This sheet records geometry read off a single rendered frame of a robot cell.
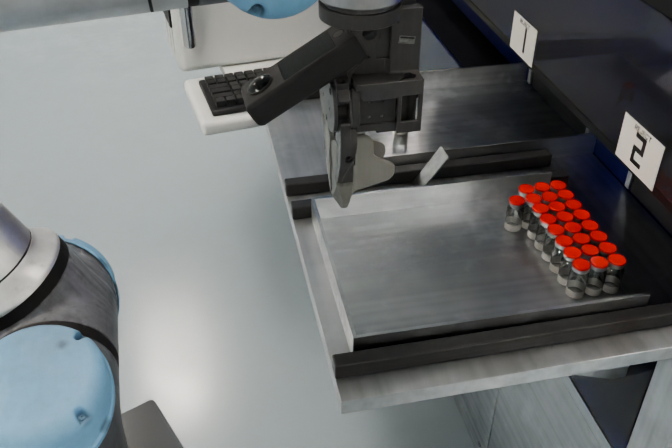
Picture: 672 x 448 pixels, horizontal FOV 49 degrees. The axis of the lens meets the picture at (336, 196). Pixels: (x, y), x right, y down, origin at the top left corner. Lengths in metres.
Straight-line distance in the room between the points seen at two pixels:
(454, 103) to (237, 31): 0.52
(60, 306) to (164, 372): 1.31
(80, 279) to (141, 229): 1.77
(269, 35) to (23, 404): 1.11
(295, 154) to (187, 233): 1.35
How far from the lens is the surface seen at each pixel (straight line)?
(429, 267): 0.93
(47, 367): 0.67
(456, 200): 1.05
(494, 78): 1.38
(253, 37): 1.61
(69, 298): 0.74
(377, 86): 0.65
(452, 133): 1.21
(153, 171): 2.80
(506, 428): 1.53
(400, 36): 0.66
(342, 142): 0.66
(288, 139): 1.19
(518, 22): 1.23
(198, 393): 1.97
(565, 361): 0.86
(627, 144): 0.98
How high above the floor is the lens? 1.48
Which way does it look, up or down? 35 degrees down
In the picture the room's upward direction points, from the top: straight up
